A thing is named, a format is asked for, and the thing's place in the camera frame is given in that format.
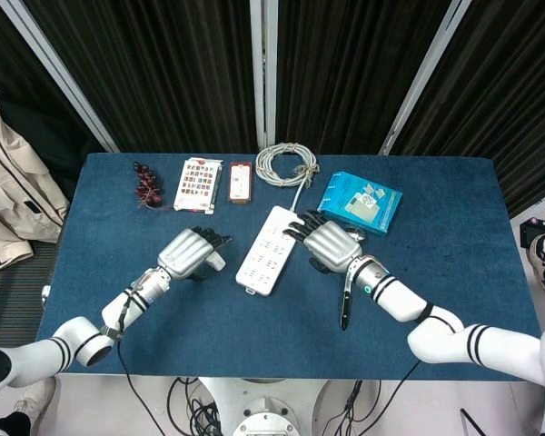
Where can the teal cardboard box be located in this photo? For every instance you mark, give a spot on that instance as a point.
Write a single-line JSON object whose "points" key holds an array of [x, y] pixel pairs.
{"points": [[359, 200]]}

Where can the red box white insert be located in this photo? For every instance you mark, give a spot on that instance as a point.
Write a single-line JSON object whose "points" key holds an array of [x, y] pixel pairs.
{"points": [[240, 181]]}

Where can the beige jacket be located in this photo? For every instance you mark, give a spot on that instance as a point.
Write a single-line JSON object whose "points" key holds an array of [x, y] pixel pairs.
{"points": [[13, 181]]}

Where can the dark red grape bunch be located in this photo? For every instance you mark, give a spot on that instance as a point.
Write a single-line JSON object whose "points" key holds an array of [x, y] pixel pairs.
{"points": [[145, 186]]}

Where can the sticker sheet package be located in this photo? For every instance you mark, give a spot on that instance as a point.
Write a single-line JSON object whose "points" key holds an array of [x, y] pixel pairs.
{"points": [[195, 186]]}

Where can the white power strip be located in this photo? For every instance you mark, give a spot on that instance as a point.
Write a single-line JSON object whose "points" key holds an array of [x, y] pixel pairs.
{"points": [[265, 254]]}

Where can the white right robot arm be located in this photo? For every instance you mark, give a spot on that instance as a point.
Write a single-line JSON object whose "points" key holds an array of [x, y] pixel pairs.
{"points": [[390, 295]]}

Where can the white frame post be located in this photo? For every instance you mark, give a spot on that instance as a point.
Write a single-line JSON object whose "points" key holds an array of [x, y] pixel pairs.
{"points": [[263, 68], [424, 77], [59, 72]]}

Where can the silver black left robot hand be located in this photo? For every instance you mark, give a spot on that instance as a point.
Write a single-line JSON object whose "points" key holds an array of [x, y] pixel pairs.
{"points": [[181, 252]]}

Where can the dark pleated curtain panel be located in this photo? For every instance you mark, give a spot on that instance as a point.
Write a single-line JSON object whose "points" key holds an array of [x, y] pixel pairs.
{"points": [[513, 91], [345, 68], [163, 68], [9, 54]]}

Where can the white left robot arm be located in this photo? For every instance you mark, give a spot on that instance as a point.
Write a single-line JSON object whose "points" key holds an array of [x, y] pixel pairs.
{"points": [[118, 309]]}

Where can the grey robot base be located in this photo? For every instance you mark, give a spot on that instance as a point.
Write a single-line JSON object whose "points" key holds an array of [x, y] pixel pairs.
{"points": [[263, 399]]}

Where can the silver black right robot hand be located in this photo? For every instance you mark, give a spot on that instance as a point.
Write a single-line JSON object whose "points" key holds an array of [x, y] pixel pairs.
{"points": [[333, 245]]}

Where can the white charger adapter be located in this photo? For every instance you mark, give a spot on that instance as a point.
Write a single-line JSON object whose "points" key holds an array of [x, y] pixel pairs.
{"points": [[217, 262]]}

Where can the blue table cloth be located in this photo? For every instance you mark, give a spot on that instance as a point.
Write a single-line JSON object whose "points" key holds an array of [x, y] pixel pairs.
{"points": [[254, 336]]}

